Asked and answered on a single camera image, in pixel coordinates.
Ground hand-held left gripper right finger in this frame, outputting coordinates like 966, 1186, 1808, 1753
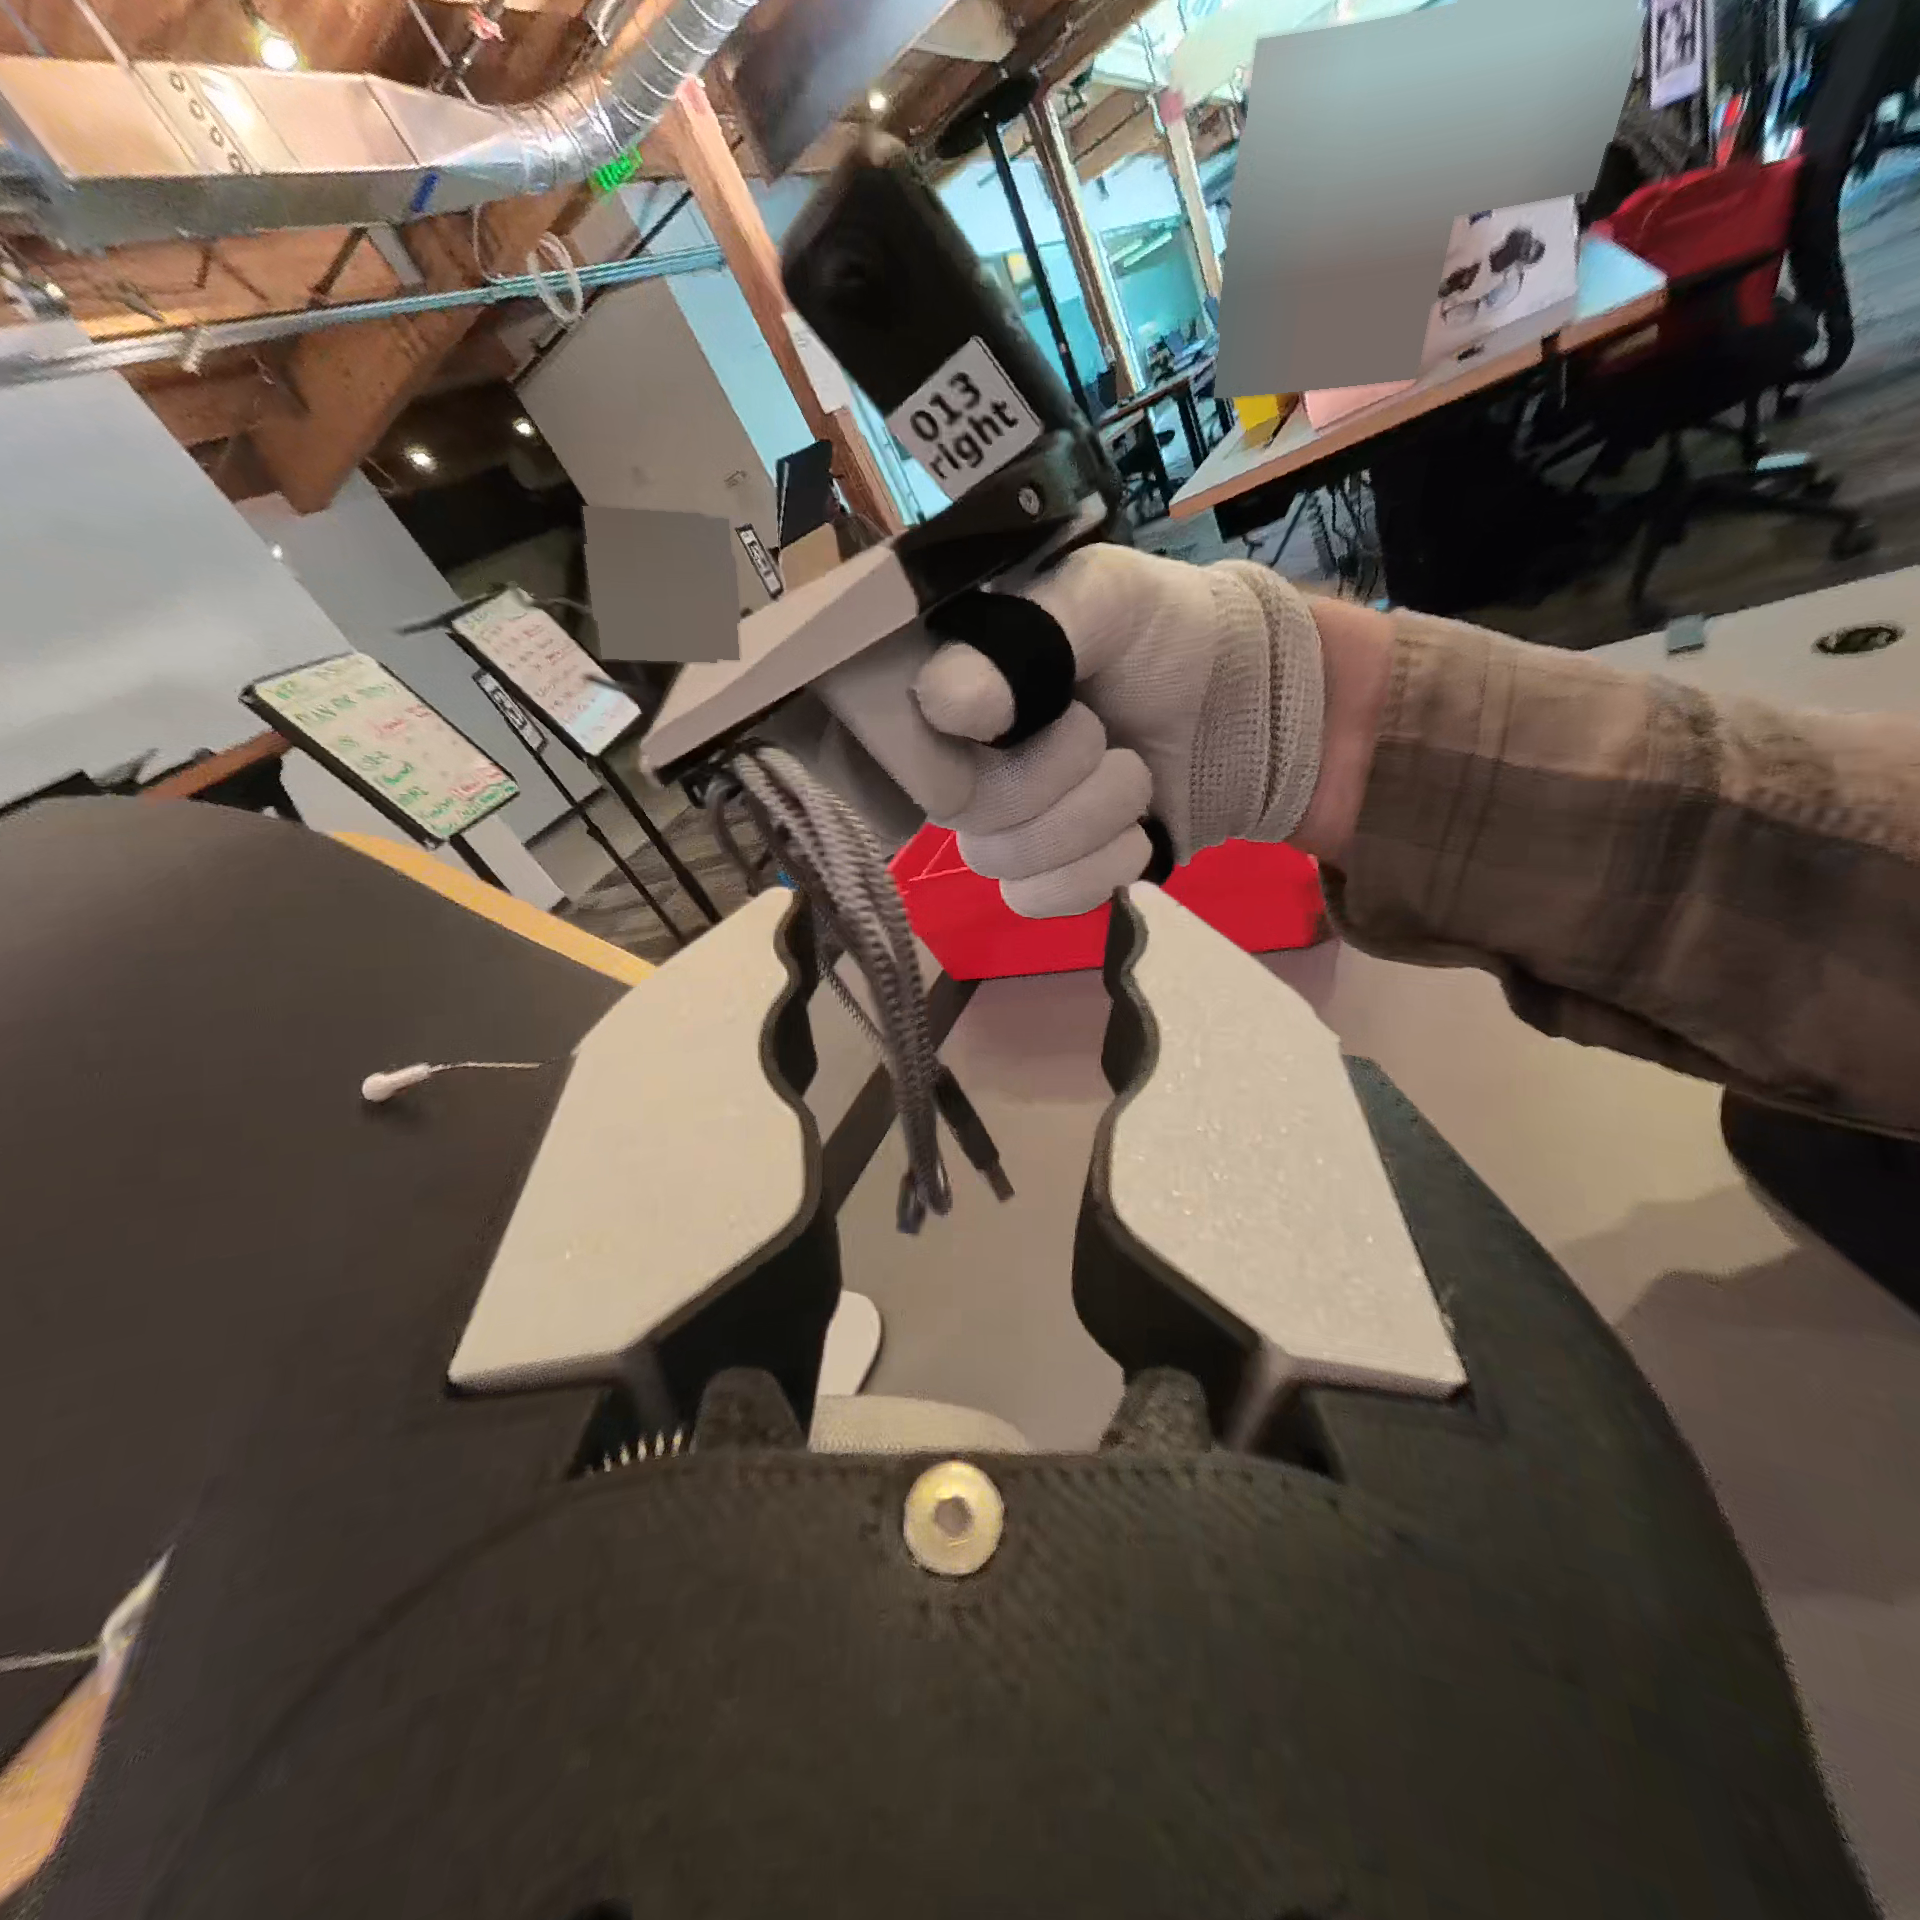
1075, 887, 1466, 1413

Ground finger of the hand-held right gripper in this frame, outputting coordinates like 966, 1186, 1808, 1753
647, 534, 955, 781

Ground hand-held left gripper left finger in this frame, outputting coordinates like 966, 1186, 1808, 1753
450, 892, 836, 1413

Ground grey braided cable silver plug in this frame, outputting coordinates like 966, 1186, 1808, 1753
730, 746, 1012, 1239

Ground person's right hand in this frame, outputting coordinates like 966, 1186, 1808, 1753
855, 546, 1329, 916

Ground wooden beam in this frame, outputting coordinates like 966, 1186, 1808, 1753
647, 76, 904, 542

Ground white flip chart board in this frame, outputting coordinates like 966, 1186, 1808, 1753
450, 590, 723, 933
247, 652, 558, 903

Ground red plastic bin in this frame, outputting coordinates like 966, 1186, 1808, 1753
892, 826, 1329, 983

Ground background office desk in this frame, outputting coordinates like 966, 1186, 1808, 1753
1167, 236, 1671, 618

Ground dark cloth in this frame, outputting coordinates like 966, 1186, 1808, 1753
1719, 1089, 1920, 1311

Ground white product box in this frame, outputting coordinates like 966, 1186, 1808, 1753
1436, 199, 1585, 367

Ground red black office chair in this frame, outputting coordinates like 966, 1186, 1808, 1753
1608, 0, 1920, 618

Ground silver ceiling duct pipes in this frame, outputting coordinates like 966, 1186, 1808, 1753
0, 0, 769, 255

